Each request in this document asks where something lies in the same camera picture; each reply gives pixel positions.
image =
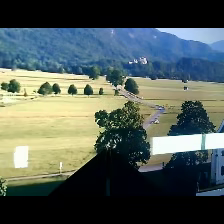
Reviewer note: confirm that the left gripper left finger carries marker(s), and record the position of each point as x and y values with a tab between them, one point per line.
86	180

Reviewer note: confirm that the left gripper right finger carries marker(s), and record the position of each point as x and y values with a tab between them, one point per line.
130	180

